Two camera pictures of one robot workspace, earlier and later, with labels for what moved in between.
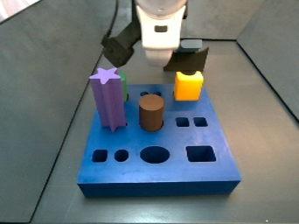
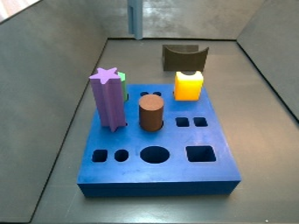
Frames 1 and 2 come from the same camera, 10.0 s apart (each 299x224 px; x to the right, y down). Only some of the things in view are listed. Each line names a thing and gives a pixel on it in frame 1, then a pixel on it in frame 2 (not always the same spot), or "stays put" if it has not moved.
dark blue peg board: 181,160 stays put
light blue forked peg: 189,45 -> 134,17
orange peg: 188,86 stays put
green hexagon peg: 125,89 stays put
